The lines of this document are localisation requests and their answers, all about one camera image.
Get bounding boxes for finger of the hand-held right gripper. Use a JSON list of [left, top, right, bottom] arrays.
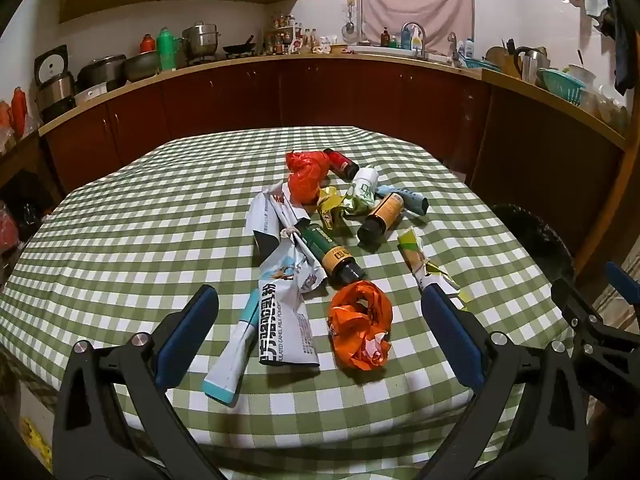
[[550, 277, 618, 356], [604, 261, 640, 306]]

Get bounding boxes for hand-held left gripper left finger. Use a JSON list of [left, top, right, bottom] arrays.
[[52, 284, 236, 480]]

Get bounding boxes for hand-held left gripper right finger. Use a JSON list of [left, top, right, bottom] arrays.
[[420, 284, 603, 480]]

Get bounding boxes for white tube with teal end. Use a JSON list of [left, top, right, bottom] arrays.
[[202, 290, 261, 406]]

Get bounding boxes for black bin with liner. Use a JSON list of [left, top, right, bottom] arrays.
[[487, 203, 576, 281]]

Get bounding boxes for string-tied yellow green wrapper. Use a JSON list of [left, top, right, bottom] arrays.
[[397, 226, 471, 306]]

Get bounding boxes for orange plastic bag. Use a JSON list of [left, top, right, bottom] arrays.
[[327, 281, 394, 371]]

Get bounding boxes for white printed foil bag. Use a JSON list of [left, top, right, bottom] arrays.
[[245, 180, 323, 368]]

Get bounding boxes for brown bottle with orange label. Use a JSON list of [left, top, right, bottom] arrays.
[[356, 191, 405, 247]]

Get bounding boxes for light blue tube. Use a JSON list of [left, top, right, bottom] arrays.
[[375, 185, 430, 216]]

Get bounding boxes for green bottle with yellow label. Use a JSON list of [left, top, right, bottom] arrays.
[[299, 224, 366, 285]]

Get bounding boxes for white pack with green print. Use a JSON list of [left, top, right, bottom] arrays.
[[345, 166, 379, 216]]

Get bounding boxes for red plastic bag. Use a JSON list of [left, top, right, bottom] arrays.
[[286, 151, 332, 206]]

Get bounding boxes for dark bottle with red label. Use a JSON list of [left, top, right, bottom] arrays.
[[322, 148, 360, 180]]

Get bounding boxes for green checked tablecloth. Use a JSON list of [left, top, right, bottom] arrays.
[[0, 125, 576, 480]]

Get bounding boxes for brown wooden counter cabinet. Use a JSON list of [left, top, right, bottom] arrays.
[[470, 67, 631, 271]]

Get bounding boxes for clear plastic containers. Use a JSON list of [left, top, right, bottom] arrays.
[[585, 85, 628, 126]]

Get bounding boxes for large teal basket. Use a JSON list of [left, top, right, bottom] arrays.
[[539, 67, 587, 106]]

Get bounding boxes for white pot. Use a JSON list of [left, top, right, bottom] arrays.
[[564, 63, 597, 87]]

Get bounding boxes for dark hanging cloth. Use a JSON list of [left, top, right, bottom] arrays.
[[612, 0, 638, 93]]

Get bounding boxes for red lower cabinets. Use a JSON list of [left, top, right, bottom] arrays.
[[39, 55, 493, 196]]

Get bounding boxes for small teal basket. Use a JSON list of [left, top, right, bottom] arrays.
[[462, 56, 501, 72]]

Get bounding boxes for grey metal pot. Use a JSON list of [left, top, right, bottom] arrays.
[[124, 51, 162, 82]]

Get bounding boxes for dark cooking pot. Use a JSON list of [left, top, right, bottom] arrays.
[[77, 54, 127, 92]]

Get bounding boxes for rice cooker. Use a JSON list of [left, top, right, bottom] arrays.
[[34, 45, 77, 111]]

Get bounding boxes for green thermos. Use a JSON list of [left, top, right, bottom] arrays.
[[156, 27, 179, 72]]

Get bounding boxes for black wok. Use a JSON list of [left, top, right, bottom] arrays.
[[222, 35, 257, 56]]

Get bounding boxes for steel steamer pot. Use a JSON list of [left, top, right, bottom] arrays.
[[181, 21, 221, 58]]

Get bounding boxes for tall steel faucet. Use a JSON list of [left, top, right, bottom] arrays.
[[400, 22, 427, 57]]

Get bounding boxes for group of spice bottles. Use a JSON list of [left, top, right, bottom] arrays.
[[262, 14, 333, 56]]

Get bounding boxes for pink window curtain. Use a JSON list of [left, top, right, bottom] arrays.
[[360, 0, 475, 53]]

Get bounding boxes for wooden door frame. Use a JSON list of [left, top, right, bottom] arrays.
[[575, 140, 640, 281]]

